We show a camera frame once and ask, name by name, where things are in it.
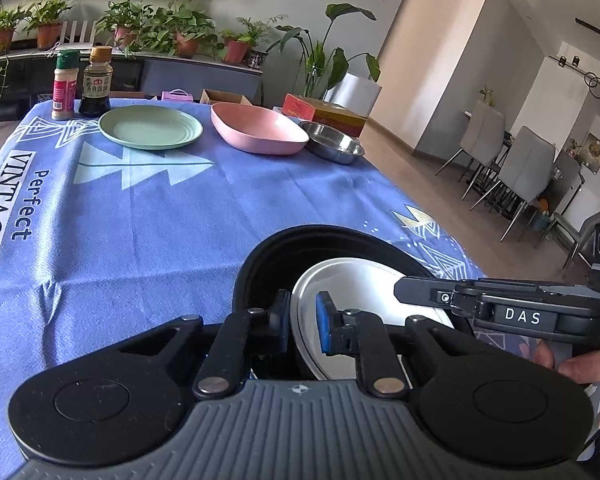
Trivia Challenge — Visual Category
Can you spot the white smooth bowl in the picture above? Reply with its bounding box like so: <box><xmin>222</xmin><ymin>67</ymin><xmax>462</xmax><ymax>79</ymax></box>
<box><xmin>290</xmin><ymin>257</ymin><xmax>453</xmax><ymax>380</ymax></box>

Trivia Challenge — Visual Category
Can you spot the black pot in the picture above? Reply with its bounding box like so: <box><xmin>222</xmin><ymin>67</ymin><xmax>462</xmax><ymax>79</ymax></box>
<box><xmin>232</xmin><ymin>224</ymin><xmax>477</xmax><ymax>382</ymax></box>

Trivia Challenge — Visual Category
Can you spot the stainless steel bowl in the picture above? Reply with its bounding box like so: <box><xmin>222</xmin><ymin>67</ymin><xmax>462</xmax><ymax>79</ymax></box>
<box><xmin>299</xmin><ymin>122</ymin><xmax>365</xmax><ymax>165</ymax></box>

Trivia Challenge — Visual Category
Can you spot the pink square bowl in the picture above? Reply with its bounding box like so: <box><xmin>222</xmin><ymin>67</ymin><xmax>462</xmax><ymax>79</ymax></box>
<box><xmin>211</xmin><ymin>102</ymin><xmax>309</xmax><ymax>156</ymax></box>

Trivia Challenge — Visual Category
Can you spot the green plate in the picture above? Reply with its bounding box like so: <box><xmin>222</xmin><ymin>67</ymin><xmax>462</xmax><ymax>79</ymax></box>
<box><xmin>98</xmin><ymin>105</ymin><xmax>204</xmax><ymax>151</ymax></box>

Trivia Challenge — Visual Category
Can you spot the person right hand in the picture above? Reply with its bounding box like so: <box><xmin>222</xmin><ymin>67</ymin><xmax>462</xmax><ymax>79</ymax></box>
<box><xmin>532</xmin><ymin>340</ymin><xmax>600</xmax><ymax>430</ymax></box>

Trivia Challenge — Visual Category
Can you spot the grey dining chair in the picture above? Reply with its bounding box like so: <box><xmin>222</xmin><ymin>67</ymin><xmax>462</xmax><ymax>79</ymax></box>
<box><xmin>470</xmin><ymin>126</ymin><xmax>556</xmax><ymax>242</ymax></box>

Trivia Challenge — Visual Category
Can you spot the blue patterned tablecloth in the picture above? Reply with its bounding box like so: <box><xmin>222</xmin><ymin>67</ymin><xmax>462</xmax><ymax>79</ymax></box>
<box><xmin>0</xmin><ymin>103</ymin><xmax>479</xmax><ymax>479</ymax></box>

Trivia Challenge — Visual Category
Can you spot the red cardboard box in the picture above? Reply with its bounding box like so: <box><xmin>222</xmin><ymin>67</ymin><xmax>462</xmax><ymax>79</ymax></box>
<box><xmin>282</xmin><ymin>93</ymin><xmax>366</xmax><ymax>138</ymax></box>

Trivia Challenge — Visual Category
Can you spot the large leafy floor plant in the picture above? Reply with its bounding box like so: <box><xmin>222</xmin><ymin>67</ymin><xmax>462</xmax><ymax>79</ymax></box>
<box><xmin>266</xmin><ymin>2</ymin><xmax>381</xmax><ymax>99</ymax></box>

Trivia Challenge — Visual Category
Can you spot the open brown cardboard box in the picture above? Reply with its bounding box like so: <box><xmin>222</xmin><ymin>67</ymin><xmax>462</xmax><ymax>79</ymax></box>
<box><xmin>199</xmin><ymin>89</ymin><xmax>251</xmax><ymax>105</ymax></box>

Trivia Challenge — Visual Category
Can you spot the pink carton box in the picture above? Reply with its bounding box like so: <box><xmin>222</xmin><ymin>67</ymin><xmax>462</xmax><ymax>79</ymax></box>
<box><xmin>160</xmin><ymin>89</ymin><xmax>195</xmax><ymax>102</ymax></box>

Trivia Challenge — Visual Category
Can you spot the soy sauce bottle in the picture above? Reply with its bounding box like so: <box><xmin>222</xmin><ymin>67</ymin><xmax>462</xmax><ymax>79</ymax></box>
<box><xmin>79</xmin><ymin>46</ymin><xmax>114</xmax><ymax>118</ymax></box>

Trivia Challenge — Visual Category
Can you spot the potted plant red pot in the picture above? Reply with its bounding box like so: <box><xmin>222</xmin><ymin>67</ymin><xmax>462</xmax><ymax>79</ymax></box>
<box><xmin>220</xmin><ymin>14</ymin><xmax>287</xmax><ymax>65</ymax></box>

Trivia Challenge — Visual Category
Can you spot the pink spice shaker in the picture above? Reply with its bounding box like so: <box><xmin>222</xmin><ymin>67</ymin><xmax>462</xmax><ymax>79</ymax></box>
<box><xmin>50</xmin><ymin>50</ymin><xmax>80</xmax><ymax>120</ymax></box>

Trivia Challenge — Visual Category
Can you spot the dark tv cabinet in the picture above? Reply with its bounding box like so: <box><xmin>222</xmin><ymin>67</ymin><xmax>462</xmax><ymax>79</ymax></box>
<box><xmin>0</xmin><ymin>50</ymin><xmax>262</xmax><ymax>121</ymax></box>

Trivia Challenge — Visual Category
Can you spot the white router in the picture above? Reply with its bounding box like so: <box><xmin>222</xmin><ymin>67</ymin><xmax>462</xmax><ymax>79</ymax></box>
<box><xmin>55</xmin><ymin>21</ymin><xmax>97</xmax><ymax>50</ymax></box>

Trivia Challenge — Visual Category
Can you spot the potted plant terracotta pot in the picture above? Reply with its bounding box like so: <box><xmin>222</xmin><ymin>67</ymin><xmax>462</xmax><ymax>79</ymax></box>
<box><xmin>24</xmin><ymin>0</ymin><xmax>73</xmax><ymax>50</ymax></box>

